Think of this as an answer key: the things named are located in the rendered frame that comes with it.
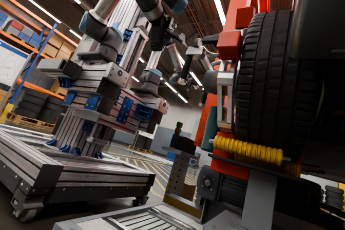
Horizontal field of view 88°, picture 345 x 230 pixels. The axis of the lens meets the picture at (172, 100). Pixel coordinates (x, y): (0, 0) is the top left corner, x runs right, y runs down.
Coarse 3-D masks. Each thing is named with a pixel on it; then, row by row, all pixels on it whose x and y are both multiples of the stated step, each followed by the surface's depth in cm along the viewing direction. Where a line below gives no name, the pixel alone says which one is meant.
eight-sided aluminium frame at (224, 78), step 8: (224, 64) 72; (232, 64) 70; (224, 72) 70; (232, 72) 69; (224, 80) 70; (232, 80) 68; (232, 88) 69; (232, 96) 71; (232, 104) 73; (232, 112) 74; (224, 120) 77; (232, 120) 76; (224, 128) 79; (232, 128) 77
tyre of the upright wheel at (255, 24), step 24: (264, 24) 66; (288, 24) 61; (264, 48) 61; (288, 48) 58; (240, 72) 63; (264, 72) 59; (288, 72) 56; (312, 72) 53; (240, 96) 63; (264, 96) 60; (288, 96) 56; (312, 96) 53; (240, 120) 66; (264, 120) 62; (288, 120) 58; (312, 120) 56; (264, 144) 68; (288, 144) 63
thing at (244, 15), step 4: (240, 8) 83; (244, 8) 82; (248, 8) 82; (252, 8) 81; (236, 12) 86; (240, 12) 84; (244, 12) 83; (248, 12) 82; (252, 12) 81; (236, 16) 85; (240, 16) 84; (244, 16) 83; (248, 16) 82; (252, 16) 82; (236, 20) 85; (240, 20) 84; (244, 20) 84; (248, 20) 83; (236, 24) 86; (240, 24) 85; (244, 24) 84; (248, 24) 83; (236, 28) 86; (240, 28) 86
